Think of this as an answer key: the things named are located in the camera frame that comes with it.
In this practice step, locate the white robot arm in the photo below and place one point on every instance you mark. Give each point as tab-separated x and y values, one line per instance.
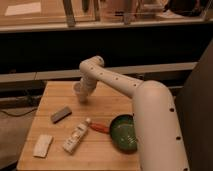
159	138

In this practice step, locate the white tube bottle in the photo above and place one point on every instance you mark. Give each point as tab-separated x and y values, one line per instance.
76	136

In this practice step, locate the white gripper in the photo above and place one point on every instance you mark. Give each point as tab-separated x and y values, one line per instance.
84	91

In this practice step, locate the grey rectangular block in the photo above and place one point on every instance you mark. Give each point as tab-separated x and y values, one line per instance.
59	115

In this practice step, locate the green frying pan red handle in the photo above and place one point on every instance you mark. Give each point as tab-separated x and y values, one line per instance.
121	131

